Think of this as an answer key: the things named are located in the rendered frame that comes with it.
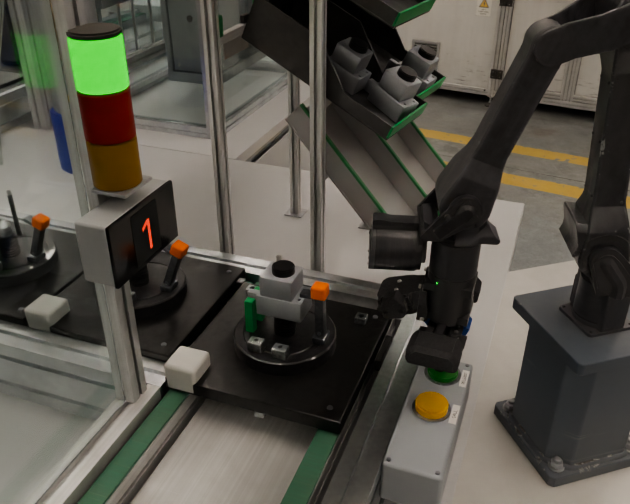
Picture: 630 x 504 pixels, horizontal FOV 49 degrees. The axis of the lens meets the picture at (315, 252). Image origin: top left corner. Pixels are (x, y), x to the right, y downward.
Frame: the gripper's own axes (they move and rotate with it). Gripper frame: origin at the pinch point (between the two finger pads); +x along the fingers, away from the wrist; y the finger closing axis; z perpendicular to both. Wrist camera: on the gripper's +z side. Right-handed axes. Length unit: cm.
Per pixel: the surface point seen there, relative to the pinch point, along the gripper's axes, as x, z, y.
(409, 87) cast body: -25.0, 13.0, -27.5
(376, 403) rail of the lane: 4.1, 6.1, 8.4
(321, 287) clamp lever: -7.4, 15.7, 2.6
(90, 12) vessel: -23, 94, -62
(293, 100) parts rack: -11, 42, -53
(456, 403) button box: 4.0, -3.2, 4.9
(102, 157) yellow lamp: -29.3, 32.8, 19.8
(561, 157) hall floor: 99, -16, -326
